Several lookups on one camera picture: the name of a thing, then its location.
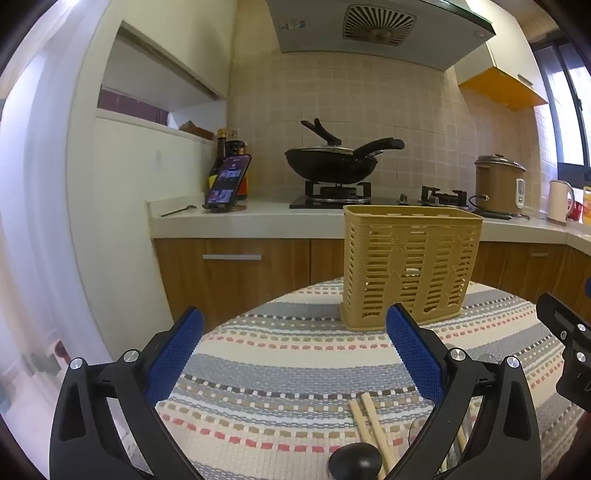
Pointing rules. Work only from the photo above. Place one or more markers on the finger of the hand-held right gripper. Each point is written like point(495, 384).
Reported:
point(570, 323)
point(588, 287)

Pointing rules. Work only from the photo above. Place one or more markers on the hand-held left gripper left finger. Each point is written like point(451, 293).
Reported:
point(178, 350)

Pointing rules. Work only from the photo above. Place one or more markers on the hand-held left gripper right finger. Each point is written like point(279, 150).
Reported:
point(413, 350)

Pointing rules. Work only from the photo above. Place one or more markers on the yellow plastic utensil basket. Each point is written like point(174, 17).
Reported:
point(415, 258)

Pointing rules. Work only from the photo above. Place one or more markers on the small red object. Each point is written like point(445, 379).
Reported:
point(577, 211)

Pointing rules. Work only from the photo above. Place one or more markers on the yellow container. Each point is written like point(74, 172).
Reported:
point(587, 205)

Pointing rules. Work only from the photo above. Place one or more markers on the cream electric kettle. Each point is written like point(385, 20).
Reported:
point(558, 203)

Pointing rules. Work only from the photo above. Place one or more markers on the wooden kitchen counter cabinet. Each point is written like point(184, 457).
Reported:
point(258, 277)

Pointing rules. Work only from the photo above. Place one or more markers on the striped woven tablecloth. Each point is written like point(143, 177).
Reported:
point(286, 369)

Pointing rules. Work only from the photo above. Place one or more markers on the black round utensil knob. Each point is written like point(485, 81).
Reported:
point(355, 461)

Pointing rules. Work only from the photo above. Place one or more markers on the brown rice cooker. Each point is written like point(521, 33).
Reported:
point(496, 184)

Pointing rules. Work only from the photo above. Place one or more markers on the metal spoon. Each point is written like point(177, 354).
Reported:
point(178, 211)

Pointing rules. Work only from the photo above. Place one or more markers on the phone stand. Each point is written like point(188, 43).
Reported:
point(221, 209)

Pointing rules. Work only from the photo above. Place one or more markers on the black gas stove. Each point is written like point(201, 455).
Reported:
point(332, 201)

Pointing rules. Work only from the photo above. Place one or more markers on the smartphone with lit screen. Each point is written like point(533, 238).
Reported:
point(228, 180)

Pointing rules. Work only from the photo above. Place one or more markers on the dark framed window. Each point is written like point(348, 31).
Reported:
point(568, 101)

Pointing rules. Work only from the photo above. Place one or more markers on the black wok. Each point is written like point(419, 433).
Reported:
point(323, 168)

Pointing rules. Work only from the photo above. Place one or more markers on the dark sauce bottle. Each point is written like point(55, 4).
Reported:
point(219, 147)

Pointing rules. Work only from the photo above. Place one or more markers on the brown wooden object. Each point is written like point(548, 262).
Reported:
point(196, 129)

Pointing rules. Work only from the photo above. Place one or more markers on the glass wok lid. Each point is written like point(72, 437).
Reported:
point(323, 133)

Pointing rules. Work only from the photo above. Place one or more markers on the grey range hood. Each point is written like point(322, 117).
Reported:
point(323, 27)

